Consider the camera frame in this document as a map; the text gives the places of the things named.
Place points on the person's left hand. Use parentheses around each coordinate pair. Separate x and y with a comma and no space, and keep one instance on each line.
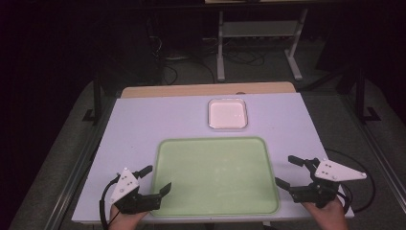
(126,221)

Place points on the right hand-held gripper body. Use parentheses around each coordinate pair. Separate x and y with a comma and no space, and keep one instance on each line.
(332,179)

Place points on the white metal stand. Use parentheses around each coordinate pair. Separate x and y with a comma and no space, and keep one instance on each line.
(260,29)

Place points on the white square dish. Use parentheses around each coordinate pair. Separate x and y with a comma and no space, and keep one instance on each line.
(228,113)

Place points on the person's right hand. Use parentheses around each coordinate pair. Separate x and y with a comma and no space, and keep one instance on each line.
(330,215)

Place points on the green plastic tray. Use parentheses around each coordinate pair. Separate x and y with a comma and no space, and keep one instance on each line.
(215,177)

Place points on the black metal stand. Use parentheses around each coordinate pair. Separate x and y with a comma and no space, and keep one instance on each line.
(96,102)
(361,96)

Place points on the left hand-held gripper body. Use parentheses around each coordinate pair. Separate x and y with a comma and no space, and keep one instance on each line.
(126,187)

